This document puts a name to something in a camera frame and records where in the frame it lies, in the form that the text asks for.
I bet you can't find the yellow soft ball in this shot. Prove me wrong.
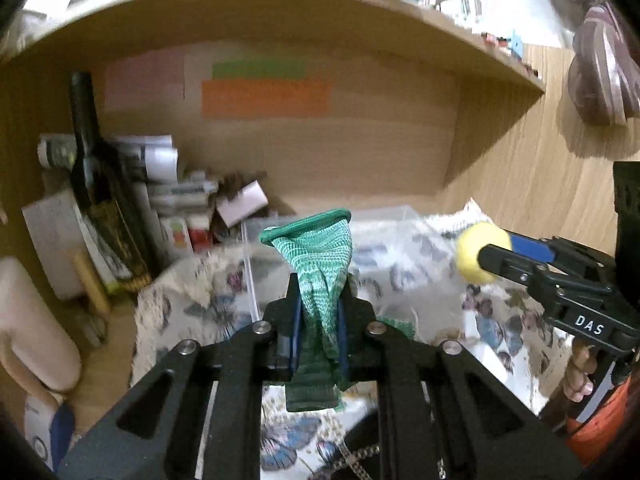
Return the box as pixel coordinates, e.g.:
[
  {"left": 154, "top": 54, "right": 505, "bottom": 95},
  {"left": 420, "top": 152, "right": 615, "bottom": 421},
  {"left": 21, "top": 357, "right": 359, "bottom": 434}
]
[{"left": 454, "top": 222, "right": 512, "bottom": 285}]

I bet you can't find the green knitted sock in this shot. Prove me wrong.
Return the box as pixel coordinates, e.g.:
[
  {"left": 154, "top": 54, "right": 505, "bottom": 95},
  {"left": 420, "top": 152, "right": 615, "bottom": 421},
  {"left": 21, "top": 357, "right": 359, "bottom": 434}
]
[{"left": 258, "top": 207, "right": 417, "bottom": 413}]

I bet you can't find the person's hand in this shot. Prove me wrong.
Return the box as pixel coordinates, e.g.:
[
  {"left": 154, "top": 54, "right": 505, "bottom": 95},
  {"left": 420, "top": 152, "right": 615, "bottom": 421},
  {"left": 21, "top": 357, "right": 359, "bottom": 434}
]
[{"left": 562, "top": 338, "right": 598, "bottom": 403}]

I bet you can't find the clear plastic storage box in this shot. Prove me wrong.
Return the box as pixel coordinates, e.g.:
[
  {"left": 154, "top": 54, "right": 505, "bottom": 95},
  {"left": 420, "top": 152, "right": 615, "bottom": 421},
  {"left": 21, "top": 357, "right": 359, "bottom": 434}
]
[{"left": 240, "top": 202, "right": 452, "bottom": 340}]

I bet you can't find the beige rounded plastic object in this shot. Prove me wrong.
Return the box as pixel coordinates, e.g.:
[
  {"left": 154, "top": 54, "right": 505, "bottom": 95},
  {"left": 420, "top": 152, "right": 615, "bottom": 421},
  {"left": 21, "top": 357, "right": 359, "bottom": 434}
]
[{"left": 1, "top": 257, "right": 81, "bottom": 405}]

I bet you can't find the pink striped curtain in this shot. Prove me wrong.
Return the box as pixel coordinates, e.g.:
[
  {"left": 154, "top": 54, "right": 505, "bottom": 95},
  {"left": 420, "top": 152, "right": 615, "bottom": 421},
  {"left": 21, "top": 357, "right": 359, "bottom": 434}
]
[{"left": 551, "top": 0, "right": 639, "bottom": 127}]

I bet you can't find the blue stamp box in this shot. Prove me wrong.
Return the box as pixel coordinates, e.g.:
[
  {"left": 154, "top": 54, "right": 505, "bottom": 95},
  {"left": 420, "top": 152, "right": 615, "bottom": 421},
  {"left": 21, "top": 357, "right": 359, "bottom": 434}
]
[{"left": 508, "top": 32, "right": 524, "bottom": 61}]

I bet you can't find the stack of papers and boxes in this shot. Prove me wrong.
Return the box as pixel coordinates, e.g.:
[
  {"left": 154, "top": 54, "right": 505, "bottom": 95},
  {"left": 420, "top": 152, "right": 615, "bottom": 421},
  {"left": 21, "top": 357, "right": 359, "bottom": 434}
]
[{"left": 23, "top": 133, "right": 218, "bottom": 300}]

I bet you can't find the small white card box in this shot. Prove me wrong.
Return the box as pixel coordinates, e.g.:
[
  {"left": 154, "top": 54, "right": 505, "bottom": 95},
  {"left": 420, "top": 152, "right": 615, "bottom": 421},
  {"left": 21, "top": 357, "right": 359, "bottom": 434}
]
[{"left": 216, "top": 180, "right": 269, "bottom": 228}]

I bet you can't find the dark wine bottle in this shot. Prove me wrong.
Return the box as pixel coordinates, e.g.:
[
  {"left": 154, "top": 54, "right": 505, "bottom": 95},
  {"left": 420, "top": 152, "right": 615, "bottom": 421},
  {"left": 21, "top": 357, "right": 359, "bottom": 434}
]
[{"left": 70, "top": 72, "right": 157, "bottom": 292}]

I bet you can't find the green sticky note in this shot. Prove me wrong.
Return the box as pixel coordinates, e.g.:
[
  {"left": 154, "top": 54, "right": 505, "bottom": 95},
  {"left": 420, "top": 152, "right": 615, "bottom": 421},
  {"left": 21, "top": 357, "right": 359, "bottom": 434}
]
[{"left": 212, "top": 58, "right": 307, "bottom": 79}]

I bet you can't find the orange sticky note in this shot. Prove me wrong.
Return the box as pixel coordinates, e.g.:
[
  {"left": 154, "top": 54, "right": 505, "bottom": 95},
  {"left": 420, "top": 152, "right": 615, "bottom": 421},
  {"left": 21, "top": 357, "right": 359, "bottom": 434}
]
[{"left": 201, "top": 78, "right": 332, "bottom": 119}]

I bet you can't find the pink sticky note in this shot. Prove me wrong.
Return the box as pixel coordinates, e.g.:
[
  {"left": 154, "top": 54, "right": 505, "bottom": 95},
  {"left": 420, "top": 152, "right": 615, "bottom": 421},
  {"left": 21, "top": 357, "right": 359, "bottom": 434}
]
[{"left": 104, "top": 47, "right": 184, "bottom": 112}]

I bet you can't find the wooden shelf board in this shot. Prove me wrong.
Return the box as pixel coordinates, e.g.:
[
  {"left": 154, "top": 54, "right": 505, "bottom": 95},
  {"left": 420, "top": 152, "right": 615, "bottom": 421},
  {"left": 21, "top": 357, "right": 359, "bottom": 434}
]
[{"left": 14, "top": 0, "right": 544, "bottom": 91}]

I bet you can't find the black chain-pattern pouch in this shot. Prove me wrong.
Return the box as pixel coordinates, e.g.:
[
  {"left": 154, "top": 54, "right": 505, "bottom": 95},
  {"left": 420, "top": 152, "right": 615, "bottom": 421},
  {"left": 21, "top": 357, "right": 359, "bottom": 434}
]
[{"left": 309, "top": 410, "right": 381, "bottom": 480}]

